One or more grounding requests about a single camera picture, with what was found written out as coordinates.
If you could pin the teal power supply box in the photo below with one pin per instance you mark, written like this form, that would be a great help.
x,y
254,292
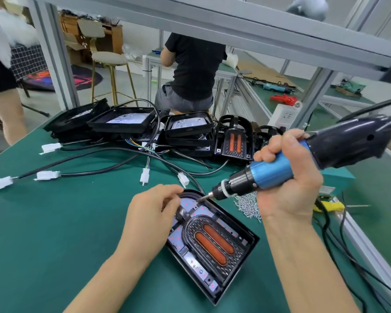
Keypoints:
x,y
339,179

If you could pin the person's left forearm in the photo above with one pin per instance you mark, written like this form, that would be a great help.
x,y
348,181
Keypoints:
x,y
107,290

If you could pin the lamp unit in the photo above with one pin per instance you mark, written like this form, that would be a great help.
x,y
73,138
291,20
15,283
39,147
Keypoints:
x,y
182,247

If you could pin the white handheld device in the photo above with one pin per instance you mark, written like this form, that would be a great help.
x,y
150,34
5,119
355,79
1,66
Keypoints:
x,y
309,6

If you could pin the aluminium shelf frame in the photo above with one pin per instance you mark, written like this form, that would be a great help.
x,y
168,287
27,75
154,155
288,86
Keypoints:
x,y
247,26

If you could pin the red tool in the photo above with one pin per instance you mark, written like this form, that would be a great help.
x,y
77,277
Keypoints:
x,y
283,99

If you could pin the white crumpled bag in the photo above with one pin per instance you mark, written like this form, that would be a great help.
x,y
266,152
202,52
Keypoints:
x,y
231,60

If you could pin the small green workbench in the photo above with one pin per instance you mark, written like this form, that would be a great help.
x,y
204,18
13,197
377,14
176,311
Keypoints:
x,y
150,62

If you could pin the white power strip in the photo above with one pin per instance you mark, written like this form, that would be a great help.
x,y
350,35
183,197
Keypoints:
x,y
283,115

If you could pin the yellow plug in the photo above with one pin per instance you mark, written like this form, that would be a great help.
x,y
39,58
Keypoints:
x,y
330,206

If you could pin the teal hand tool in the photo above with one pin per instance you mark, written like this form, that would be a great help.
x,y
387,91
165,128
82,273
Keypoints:
x,y
270,86

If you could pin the brown wooden cabinet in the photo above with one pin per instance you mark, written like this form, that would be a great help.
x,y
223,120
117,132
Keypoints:
x,y
71,26

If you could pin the person's right hand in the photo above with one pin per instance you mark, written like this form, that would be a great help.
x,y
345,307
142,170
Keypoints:
x,y
300,192

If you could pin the black cover orange strips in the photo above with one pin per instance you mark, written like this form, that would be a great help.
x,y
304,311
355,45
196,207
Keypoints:
x,y
267,137
215,245
234,141

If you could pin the round beige stool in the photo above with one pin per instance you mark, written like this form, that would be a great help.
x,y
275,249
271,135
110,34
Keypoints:
x,y
109,58

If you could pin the blue black electric screwdriver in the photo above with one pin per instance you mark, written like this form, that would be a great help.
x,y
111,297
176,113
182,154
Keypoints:
x,y
352,143

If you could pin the heap of small silver screws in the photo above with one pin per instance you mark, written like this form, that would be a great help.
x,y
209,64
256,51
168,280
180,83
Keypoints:
x,y
247,205

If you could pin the person's left hand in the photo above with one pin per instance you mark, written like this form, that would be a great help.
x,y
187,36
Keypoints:
x,y
150,221

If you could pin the colourful round rug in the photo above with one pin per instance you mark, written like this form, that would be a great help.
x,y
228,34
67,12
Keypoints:
x,y
62,78

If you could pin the stack of unassembled lamp housings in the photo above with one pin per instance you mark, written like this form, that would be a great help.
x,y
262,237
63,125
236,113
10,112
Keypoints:
x,y
117,124

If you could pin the black checked cloth table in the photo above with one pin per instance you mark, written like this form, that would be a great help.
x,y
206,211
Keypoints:
x,y
26,62

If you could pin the person's right forearm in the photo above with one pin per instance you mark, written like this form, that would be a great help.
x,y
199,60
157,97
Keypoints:
x,y
309,270

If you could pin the green workbench white legs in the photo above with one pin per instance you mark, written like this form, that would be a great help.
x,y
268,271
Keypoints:
x,y
348,94

